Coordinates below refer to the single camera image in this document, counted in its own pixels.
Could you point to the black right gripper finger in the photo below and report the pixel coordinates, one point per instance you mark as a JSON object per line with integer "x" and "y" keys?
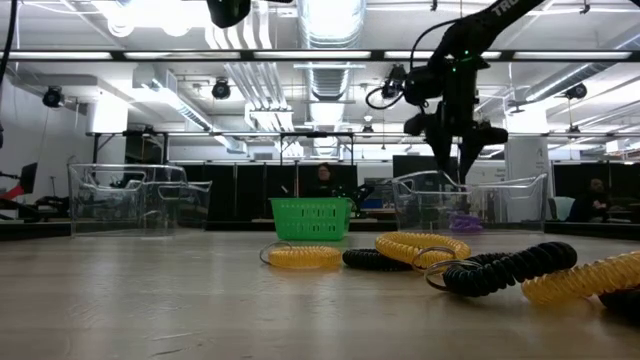
{"x": 441, "y": 150}
{"x": 469, "y": 155}

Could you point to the black background robot arm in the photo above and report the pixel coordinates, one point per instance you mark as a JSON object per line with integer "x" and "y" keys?
{"x": 362, "y": 195}

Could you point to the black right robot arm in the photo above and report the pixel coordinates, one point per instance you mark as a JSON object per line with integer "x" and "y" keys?
{"x": 480, "y": 30}

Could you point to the black screen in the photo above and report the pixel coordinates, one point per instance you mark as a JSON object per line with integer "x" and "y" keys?
{"x": 415, "y": 164}

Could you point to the white pillar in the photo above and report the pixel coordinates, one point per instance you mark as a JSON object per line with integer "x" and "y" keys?
{"x": 525, "y": 155}

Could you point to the black ceiling spotlight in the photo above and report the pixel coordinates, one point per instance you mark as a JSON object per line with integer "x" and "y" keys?
{"x": 52, "y": 97}
{"x": 221, "y": 90}
{"x": 576, "y": 91}
{"x": 395, "y": 80}

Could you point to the clear plastic bin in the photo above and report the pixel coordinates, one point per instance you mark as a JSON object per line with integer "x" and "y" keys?
{"x": 100, "y": 210}
{"x": 515, "y": 210}

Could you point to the pale teal chair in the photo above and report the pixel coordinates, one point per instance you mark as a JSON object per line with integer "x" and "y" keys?
{"x": 562, "y": 207}

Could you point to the person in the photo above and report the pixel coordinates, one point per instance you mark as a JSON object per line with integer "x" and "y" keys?
{"x": 324, "y": 182}
{"x": 595, "y": 200}

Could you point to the green plastic basket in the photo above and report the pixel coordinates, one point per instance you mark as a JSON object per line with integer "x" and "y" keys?
{"x": 310, "y": 220}

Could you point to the black partition panels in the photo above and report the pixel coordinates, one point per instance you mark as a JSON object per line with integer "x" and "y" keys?
{"x": 235, "y": 190}

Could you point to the black monitor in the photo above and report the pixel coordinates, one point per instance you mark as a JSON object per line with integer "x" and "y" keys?
{"x": 28, "y": 177}

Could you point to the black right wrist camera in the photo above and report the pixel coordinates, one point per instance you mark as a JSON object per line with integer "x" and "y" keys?
{"x": 422, "y": 85}

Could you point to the black overhead frame bar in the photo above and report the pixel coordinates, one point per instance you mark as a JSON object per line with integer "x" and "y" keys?
{"x": 246, "y": 55}

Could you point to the silver ventilation duct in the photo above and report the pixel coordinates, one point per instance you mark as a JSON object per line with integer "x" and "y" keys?
{"x": 330, "y": 80}

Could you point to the black background rig frame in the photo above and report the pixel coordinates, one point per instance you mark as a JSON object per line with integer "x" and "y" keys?
{"x": 310, "y": 134}

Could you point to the black table edge rail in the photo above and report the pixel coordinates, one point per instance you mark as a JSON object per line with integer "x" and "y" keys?
{"x": 30, "y": 230}

